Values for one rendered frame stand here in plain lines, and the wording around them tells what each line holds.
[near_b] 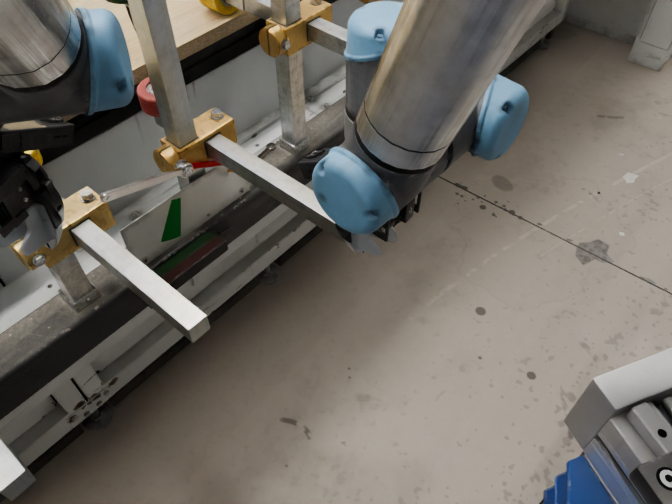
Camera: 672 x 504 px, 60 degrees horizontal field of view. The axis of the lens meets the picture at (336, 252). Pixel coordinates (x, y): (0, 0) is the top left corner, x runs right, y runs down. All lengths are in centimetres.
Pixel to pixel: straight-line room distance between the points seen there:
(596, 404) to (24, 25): 52
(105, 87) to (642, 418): 51
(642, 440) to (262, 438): 115
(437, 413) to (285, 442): 41
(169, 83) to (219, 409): 99
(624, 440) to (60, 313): 80
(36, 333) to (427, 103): 76
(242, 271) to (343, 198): 122
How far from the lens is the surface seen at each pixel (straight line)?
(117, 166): 120
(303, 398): 163
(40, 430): 157
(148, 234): 99
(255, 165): 92
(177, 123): 93
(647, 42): 305
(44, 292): 116
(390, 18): 60
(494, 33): 36
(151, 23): 85
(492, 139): 55
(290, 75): 108
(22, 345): 100
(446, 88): 38
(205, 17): 123
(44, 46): 42
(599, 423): 59
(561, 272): 200
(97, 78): 47
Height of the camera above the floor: 146
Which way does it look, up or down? 50 degrees down
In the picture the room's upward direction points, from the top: straight up
